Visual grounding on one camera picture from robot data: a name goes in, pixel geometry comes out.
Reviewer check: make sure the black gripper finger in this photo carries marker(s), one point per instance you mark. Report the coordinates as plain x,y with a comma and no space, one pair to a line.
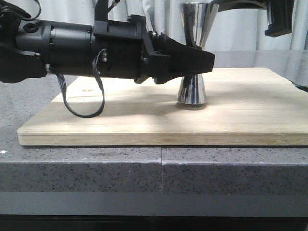
280,14
182,60

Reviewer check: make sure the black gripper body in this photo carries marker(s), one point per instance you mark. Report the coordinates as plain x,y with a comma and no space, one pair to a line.
128,51

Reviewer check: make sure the steel double jigger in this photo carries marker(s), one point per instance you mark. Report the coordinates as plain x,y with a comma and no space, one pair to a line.
197,19

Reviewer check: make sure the clear glass beaker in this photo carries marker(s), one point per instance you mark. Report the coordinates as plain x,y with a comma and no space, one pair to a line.
224,5

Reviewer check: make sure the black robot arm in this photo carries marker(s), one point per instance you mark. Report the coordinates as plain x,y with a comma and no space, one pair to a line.
30,48

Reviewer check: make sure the wooden cutting board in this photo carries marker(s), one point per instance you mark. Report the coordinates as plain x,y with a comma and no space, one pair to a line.
245,107

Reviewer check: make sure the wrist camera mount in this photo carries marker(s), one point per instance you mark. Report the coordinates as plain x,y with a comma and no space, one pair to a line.
102,9

